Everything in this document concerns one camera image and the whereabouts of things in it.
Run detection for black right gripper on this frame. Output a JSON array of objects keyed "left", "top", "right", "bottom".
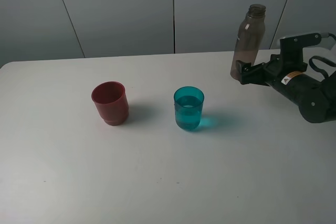
[{"left": 235, "top": 53, "right": 310, "bottom": 95}]

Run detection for brown translucent water bottle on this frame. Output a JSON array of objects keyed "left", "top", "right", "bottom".
[{"left": 230, "top": 4, "right": 266, "bottom": 80}]

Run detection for teal translucent plastic cup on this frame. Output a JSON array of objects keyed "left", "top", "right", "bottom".
[{"left": 173, "top": 86, "right": 205, "bottom": 131}]

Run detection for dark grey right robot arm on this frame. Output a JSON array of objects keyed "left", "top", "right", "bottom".
[{"left": 236, "top": 53, "right": 335, "bottom": 123}]

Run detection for red plastic cup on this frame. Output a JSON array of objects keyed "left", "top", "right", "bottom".
[{"left": 91, "top": 81, "right": 129, "bottom": 126}]

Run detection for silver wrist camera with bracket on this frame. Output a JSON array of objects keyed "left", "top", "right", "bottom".
[{"left": 279, "top": 33, "right": 322, "bottom": 66}]

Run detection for black camera cable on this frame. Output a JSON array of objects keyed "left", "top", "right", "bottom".
[{"left": 308, "top": 33, "right": 336, "bottom": 80}]

